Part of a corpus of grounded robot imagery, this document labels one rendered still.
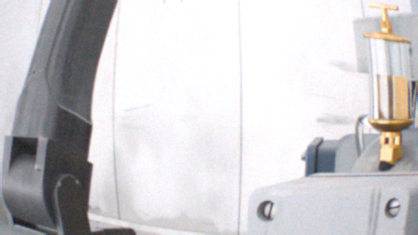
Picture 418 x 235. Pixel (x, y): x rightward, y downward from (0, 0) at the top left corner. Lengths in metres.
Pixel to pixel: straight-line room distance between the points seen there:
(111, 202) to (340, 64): 2.06
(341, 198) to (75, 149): 0.39
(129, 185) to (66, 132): 6.50
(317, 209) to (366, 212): 0.02
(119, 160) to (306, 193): 6.88
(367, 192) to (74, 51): 0.41
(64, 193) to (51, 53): 0.10
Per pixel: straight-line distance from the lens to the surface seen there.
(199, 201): 6.86
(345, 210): 0.34
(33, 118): 0.70
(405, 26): 0.66
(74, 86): 0.71
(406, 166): 0.42
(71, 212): 0.69
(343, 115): 6.24
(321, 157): 0.85
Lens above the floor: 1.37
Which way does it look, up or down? 3 degrees down
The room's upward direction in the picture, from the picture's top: straight up
